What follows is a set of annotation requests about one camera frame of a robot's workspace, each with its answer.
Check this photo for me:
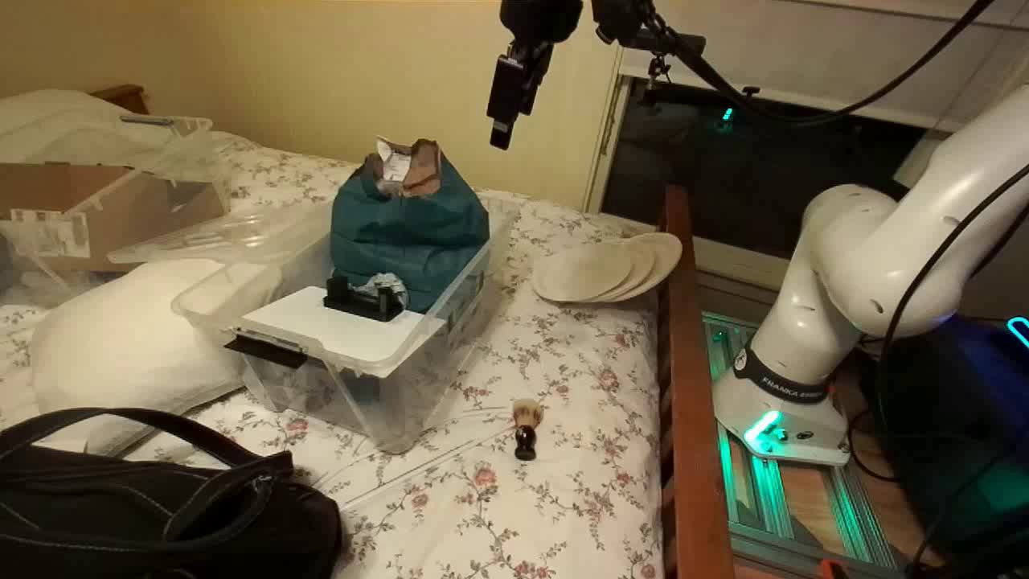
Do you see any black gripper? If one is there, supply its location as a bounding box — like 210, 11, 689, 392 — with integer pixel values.
485, 0, 588, 153

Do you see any black clip block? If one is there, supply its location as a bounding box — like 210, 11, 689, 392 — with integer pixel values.
322, 272, 409, 325

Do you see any clear plastic storage crate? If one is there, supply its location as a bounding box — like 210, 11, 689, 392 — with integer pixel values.
175, 193, 524, 460

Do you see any teal cloth bag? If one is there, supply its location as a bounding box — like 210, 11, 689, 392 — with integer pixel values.
328, 136, 495, 315

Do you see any stack of beige round plates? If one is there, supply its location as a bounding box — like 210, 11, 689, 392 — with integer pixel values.
529, 230, 689, 309

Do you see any floral white bedsheet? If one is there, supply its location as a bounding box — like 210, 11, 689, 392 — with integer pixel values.
0, 125, 670, 579

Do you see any small dark-suited figurine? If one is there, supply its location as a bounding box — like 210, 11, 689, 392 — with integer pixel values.
509, 395, 543, 465

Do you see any black flat notebook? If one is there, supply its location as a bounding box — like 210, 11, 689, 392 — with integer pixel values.
223, 331, 315, 374

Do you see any clear plastic bag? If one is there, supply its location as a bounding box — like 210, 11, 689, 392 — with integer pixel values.
0, 87, 325, 309

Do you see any brown cardboard box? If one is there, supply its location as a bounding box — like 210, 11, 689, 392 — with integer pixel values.
0, 162, 226, 274

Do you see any white rounded pillow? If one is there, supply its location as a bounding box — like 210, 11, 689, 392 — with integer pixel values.
25, 256, 288, 417

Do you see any dark computer case with lights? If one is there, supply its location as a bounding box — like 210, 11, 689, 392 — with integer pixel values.
876, 313, 1029, 565

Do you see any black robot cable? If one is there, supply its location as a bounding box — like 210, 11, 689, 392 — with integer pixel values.
641, 0, 1001, 123

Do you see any brown wooden bed rail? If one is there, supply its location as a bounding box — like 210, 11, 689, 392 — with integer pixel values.
656, 181, 738, 579

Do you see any black handbag with straps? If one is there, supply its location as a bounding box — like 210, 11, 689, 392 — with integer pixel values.
0, 406, 352, 579

